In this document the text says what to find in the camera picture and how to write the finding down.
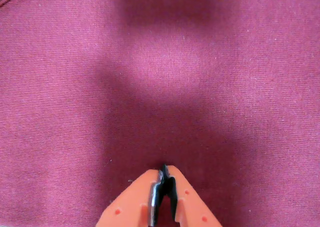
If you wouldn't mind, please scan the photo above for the maroon fabric cloth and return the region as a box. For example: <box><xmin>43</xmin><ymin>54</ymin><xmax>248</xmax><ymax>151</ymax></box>
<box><xmin>0</xmin><ymin>0</ymin><xmax>320</xmax><ymax>227</ymax></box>

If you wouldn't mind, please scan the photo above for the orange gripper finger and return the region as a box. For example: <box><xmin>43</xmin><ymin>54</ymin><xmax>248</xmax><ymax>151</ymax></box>
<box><xmin>159</xmin><ymin>164</ymin><xmax>223</xmax><ymax>227</ymax></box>
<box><xmin>95</xmin><ymin>168</ymin><xmax>164</xmax><ymax>227</ymax></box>

